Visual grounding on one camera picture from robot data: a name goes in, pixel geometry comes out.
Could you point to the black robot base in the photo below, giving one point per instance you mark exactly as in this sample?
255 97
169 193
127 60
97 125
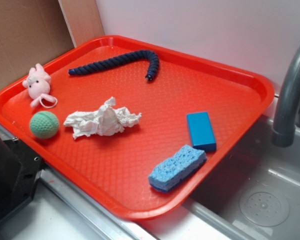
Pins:
20 168

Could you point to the pink plush bunny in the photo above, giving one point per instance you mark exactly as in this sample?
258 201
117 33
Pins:
38 85

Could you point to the red plastic tray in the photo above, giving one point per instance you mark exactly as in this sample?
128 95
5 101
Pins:
162 84

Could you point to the crumpled white paper towel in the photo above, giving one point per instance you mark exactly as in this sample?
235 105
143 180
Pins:
106 121

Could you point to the blue rectangular block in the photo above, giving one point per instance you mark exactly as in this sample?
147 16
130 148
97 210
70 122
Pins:
201 132

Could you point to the light blue sponge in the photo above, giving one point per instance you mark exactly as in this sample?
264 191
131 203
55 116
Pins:
174 170

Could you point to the green textured ball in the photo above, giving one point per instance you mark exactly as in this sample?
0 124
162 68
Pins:
44 125

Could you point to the grey plastic sink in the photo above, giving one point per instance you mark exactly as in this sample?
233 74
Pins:
253 194

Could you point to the grey faucet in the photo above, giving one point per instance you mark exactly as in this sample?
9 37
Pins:
287 112

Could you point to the brown cardboard panel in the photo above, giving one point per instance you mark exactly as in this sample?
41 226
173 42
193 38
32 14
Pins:
31 32

